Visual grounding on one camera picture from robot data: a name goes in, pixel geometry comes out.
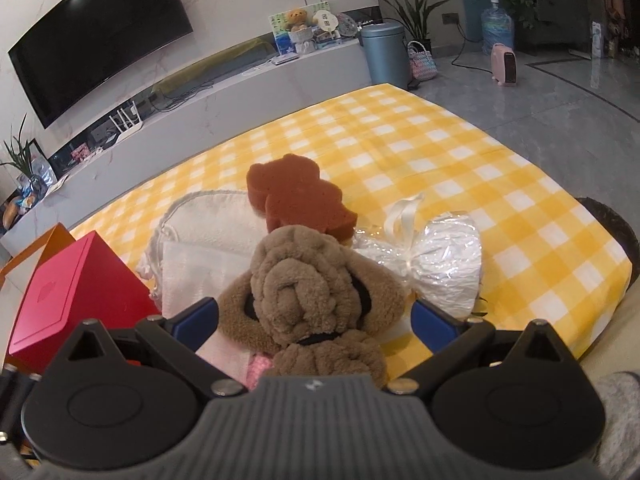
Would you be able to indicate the red box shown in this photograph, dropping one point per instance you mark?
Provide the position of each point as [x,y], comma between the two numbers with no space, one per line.
[84,280]

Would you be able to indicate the green plant in vase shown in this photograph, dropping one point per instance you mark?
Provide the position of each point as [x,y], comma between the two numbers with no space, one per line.
[37,175]

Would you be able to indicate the pink white knitted item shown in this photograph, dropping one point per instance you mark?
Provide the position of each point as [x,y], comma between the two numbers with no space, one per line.
[237,362]

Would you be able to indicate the grey sweater forearm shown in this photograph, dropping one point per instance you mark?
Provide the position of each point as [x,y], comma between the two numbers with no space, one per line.
[617,455]

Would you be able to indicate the white marble TV console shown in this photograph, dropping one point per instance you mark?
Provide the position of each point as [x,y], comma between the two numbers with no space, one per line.
[235,105]

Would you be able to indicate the green potted floor plant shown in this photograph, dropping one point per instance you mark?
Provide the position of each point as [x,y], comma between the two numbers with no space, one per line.
[414,15]

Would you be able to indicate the teddy bear on console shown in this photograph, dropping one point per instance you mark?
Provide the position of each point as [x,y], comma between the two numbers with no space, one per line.
[296,19]

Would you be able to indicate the blue water jug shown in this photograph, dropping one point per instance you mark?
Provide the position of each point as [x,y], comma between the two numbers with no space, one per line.
[497,27]

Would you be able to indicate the brown bear-shaped sponge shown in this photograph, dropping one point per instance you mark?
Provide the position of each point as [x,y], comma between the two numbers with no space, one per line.
[289,191]

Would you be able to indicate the white lace cloth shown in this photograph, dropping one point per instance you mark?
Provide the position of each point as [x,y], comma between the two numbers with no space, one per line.
[202,243]

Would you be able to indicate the brown plush scrunchie toy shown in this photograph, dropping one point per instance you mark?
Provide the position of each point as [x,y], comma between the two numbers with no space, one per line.
[313,306]

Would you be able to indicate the yellow checkered tablecloth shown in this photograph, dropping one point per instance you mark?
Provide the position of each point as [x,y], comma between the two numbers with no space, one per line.
[544,254]

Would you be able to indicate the blue-grey trash bin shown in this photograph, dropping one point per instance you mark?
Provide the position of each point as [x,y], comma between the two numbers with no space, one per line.
[384,45]

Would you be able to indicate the dark cabinet with plants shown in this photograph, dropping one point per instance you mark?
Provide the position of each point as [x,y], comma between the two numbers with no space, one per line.
[554,24]

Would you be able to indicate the pink woven handbag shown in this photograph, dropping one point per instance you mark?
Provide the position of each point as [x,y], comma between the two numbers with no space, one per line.
[422,65]

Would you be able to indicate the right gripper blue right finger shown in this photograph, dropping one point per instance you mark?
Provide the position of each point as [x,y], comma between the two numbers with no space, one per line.
[455,346]

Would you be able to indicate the pink space heater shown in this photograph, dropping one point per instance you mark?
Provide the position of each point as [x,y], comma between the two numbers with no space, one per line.
[504,67]

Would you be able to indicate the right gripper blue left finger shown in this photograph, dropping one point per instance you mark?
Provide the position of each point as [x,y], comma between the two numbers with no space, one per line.
[171,345]

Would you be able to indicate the white wifi router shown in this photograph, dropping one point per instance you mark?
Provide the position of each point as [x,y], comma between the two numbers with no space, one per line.
[126,119]

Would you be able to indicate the black wall television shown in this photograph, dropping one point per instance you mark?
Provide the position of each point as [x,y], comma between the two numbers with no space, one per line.
[80,44]

